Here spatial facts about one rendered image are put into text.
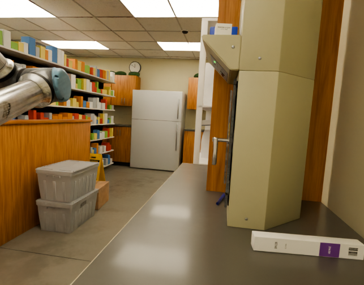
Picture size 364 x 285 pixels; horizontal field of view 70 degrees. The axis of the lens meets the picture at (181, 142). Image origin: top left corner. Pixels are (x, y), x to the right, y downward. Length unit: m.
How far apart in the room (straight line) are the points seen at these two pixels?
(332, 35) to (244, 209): 0.79
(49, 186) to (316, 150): 2.48
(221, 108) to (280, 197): 0.47
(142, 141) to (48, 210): 3.37
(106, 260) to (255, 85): 0.60
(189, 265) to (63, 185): 2.35
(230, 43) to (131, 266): 0.63
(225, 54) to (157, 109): 5.10
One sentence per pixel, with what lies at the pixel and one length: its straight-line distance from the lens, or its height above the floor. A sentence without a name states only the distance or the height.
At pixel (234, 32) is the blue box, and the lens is 1.03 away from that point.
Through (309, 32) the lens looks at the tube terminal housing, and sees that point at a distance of 0.95.
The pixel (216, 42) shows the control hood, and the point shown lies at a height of 1.49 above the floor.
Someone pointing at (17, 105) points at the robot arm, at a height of 1.27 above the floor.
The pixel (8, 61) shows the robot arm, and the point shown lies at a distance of 1.06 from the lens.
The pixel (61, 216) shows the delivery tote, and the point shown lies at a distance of 3.00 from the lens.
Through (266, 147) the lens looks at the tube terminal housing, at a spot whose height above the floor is 1.19.
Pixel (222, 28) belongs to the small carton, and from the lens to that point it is 0.91.
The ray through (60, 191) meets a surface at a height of 0.44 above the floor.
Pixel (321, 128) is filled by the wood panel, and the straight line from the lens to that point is 1.22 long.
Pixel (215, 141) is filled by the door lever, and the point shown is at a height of 1.20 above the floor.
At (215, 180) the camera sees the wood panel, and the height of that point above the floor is 0.99.
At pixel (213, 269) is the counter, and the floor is 0.94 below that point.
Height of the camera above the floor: 1.27
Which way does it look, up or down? 6 degrees down
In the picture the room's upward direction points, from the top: 3 degrees clockwise
